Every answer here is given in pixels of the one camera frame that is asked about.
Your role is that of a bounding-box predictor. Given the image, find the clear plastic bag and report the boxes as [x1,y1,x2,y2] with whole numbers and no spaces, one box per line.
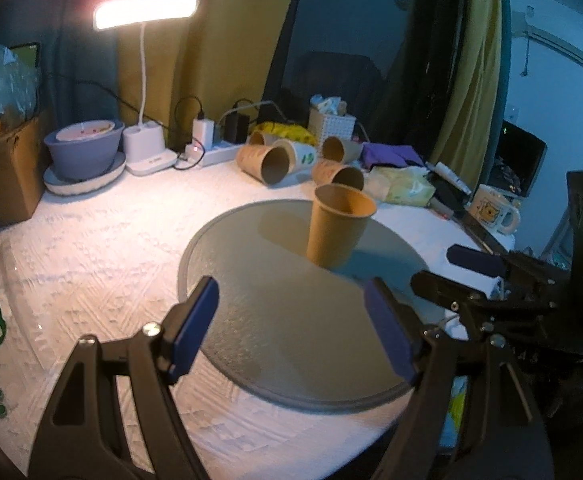
[0,31,42,147]

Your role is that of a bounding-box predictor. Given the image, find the white bear-print mug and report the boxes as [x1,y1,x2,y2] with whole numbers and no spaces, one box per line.
[465,183,521,236]

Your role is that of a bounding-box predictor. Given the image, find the white woven basket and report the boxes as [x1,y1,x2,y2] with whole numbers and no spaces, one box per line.
[308,108,357,147]

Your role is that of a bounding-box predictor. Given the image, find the round glass turntable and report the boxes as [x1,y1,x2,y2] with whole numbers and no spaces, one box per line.
[178,199,447,415]

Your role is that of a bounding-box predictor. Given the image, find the white charger plug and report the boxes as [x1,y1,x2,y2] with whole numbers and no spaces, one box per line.
[192,118,215,145]

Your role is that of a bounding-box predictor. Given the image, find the white desk lamp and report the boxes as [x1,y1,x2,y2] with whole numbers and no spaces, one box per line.
[92,0,201,177]

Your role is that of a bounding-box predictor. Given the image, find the yellow curtain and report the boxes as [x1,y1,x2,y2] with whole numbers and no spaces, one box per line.
[114,0,503,187]

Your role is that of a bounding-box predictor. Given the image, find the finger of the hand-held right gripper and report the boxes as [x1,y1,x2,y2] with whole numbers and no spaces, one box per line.
[446,244,572,293]
[410,270,557,336]

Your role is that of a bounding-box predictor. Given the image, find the white green-print paper cup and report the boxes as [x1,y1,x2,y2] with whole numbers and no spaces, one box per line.
[272,138,317,173]

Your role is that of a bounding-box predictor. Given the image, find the yellow banana bunch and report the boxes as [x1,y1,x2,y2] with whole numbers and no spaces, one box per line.
[254,121,318,146]

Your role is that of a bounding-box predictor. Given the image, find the white air conditioner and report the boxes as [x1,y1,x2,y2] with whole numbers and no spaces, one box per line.
[511,26,583,78]

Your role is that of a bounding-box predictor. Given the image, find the purple cloth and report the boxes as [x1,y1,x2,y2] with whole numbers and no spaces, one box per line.
[360,142,426,170]

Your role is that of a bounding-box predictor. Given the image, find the cardboard box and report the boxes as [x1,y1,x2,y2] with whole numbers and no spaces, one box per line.
[0,116,47,233]

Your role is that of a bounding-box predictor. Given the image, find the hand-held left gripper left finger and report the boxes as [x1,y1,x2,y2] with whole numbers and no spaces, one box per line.
[28,276,220,480]

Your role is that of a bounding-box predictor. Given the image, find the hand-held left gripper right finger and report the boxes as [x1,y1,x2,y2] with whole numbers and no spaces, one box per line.
[364,277,555,480]

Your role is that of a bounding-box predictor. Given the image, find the white tube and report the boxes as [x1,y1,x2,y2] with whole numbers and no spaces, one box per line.
[425,161,472,194]

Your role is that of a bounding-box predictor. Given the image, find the green-screen tablet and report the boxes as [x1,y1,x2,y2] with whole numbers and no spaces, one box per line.
[8,42,42,70]

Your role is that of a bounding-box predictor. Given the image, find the black cable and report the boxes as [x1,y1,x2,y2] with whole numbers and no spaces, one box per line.
[41,78,206,168]

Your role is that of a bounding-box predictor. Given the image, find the grey-blue bowl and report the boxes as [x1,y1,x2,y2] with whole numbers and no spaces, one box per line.
[44,120,125,181]

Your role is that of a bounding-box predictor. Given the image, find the white pink-rimmed bowl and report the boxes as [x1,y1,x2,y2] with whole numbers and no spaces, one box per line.
[55,119,117,142]

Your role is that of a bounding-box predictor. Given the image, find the white power strip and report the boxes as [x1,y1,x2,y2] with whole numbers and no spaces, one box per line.
[174,141,244,170]

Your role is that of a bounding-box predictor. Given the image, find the black laptop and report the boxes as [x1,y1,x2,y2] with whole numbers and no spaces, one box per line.
[490,120,548,198]

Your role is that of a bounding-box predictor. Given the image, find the black power adapter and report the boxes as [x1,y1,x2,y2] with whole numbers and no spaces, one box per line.
[222,112,250,144]

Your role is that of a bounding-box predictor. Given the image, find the yellow-green tissue pack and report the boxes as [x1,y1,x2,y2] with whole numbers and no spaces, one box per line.
[370,166,437,207]

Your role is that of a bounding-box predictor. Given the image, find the white plate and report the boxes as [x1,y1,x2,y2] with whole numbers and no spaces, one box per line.
[42,151,127,196]

